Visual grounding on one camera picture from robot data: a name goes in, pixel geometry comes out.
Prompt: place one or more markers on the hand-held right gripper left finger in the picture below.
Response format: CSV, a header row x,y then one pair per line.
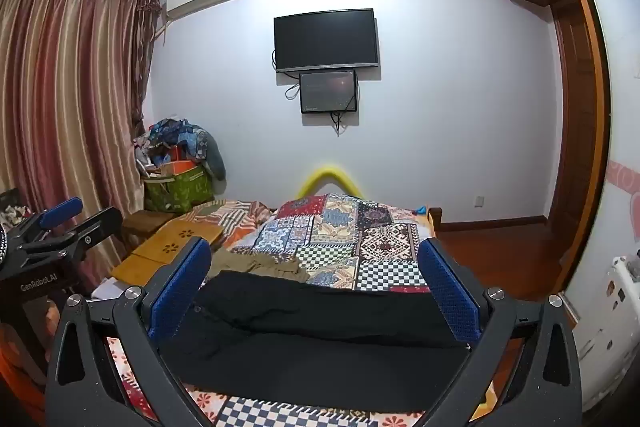
x,y
180,287

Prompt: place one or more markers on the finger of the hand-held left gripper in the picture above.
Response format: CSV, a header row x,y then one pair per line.
x,y
95,227
62,209

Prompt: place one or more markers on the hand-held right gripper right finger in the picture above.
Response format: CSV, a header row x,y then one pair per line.
x,y
447,292

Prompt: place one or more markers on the black pants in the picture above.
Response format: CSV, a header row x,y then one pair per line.
x,y
310,337

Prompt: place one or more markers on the khaki pants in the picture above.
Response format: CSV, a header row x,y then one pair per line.
x,y
260,263

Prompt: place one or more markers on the orange patterned blanket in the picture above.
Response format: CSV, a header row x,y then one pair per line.
x,y
165,247

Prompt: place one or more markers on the brown wooden stool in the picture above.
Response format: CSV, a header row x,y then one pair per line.
x,y
142,222

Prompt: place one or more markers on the white paper stack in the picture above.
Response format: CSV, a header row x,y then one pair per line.
x,y
107,289

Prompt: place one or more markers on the striped orange quilt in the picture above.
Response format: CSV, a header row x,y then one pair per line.
x,y
235,219

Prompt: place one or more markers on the green storage bag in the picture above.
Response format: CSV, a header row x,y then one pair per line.
x,y
180,189

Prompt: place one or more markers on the striped red beige curtain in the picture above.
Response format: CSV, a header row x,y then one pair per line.
x,y
65,97

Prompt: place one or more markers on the red floral bed sheet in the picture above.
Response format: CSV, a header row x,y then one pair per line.
x,y
205,402

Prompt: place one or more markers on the patchwork printed bed sheet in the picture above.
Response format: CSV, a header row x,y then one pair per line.
x,y
340,232

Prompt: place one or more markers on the pile of mixed clothes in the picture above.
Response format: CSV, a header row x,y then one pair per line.
x,y
182,139

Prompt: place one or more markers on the white wheeled appliance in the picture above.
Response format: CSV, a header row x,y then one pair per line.
x,y
615,307

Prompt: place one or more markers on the brown wooden door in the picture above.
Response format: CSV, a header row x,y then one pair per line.
x,y
575,117

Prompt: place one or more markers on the small black monitor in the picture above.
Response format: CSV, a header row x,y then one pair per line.
x,y
327,92

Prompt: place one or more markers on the white sliding wardrobe door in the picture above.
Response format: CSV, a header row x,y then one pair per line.
x,y
620,107

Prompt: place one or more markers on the large black television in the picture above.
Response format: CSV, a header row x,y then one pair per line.
x,y
325,39

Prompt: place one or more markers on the white wall socket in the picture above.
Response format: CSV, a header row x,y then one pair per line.
x,y
479,201

